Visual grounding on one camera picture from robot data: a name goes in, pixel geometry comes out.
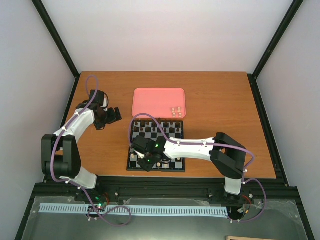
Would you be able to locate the pink plastic tray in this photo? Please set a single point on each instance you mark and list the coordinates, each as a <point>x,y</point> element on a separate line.
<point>158,102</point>

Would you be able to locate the black aluminium frame post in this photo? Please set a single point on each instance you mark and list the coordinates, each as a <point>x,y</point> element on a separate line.
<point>44,15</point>

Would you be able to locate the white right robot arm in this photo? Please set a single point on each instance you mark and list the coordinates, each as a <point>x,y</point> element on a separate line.
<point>226,154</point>

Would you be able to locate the black right frame post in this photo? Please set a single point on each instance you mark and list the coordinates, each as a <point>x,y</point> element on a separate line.
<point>279,33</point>

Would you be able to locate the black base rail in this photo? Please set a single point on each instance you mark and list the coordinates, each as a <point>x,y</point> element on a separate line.
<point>211,190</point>

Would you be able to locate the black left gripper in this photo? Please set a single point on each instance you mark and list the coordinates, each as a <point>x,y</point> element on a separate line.
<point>99,125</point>

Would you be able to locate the black white chess board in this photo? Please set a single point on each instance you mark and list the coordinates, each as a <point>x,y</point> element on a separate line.
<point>171,128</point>

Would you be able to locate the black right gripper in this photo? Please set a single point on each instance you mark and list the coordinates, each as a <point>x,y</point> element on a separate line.
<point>147,166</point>

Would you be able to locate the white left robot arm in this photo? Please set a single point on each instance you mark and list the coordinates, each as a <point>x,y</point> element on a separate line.
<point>60,156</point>

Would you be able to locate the light blue cable duct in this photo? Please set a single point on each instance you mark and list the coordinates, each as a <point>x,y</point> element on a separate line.
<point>136,210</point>

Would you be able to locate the dark brown knight piece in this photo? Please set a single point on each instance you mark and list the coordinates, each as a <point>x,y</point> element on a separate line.
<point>142,124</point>

